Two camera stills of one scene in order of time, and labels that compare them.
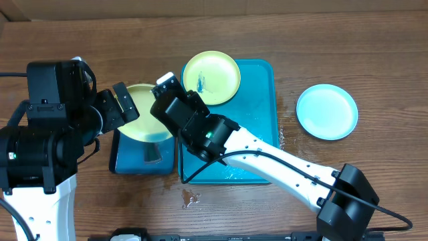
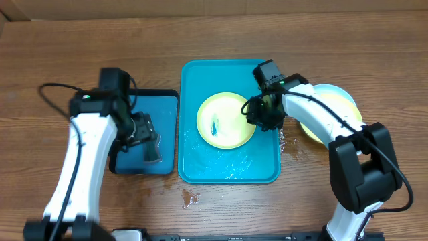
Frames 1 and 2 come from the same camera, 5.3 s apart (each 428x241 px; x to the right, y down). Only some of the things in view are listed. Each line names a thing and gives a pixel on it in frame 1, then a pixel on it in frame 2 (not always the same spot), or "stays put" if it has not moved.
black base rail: (137, 234) stays put
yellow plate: (144, 128) -> (339, 98)
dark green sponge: (152, 154) stays put
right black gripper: (162, 97) -> (255, 114)
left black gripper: (117, 118) -> (146, 130)
